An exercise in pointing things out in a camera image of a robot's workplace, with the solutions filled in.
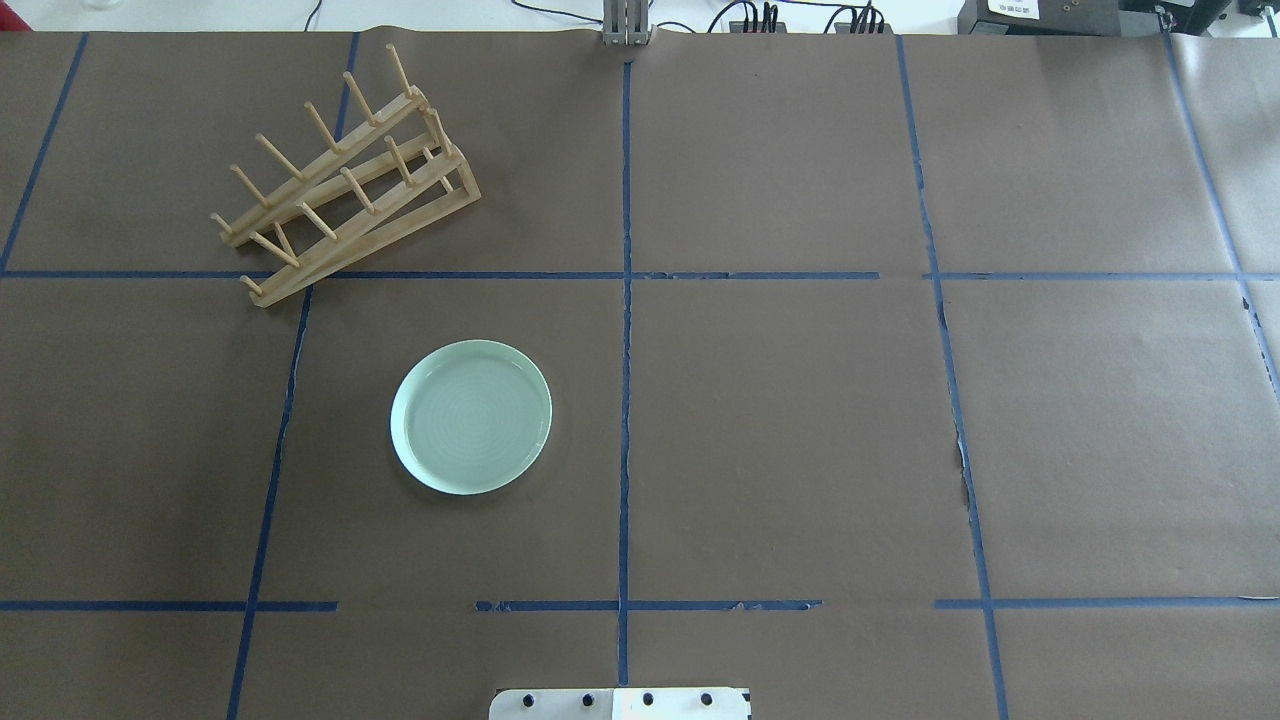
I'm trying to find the wooden dish rack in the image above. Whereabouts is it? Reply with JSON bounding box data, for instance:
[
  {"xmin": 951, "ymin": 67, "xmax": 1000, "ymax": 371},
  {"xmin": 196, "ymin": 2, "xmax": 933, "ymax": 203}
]
[{"xmin": 210, "ymin": 44, "xmax": 483, "ymax": 307}]

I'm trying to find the grey aluminium frame post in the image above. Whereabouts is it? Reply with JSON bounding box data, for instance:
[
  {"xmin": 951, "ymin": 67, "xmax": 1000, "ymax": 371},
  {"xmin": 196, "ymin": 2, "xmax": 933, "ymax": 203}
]
[{"xmin": 602, "ymin": 0, "xmax": 653, "ymax": 47}]

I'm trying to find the light green round plate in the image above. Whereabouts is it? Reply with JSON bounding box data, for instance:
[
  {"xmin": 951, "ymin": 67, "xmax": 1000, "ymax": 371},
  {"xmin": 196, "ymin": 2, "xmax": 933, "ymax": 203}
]
[{"xmin": 389, "ymin": 340, "xmax": 554, "ymax": 496}]

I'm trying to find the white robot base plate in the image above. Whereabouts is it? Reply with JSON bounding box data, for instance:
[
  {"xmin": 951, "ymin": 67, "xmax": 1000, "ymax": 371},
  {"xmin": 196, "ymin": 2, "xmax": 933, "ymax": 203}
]
[{"xmin": 488, "ymin": 687, "xmax": 753, "ymax": 719}]

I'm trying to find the black usb hub orange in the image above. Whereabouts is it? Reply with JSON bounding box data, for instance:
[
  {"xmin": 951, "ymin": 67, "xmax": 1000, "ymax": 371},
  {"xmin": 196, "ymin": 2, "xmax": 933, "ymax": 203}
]
[{"xmin": 716, "ymin": 1, "xmax": 783, "ymax": 35}]

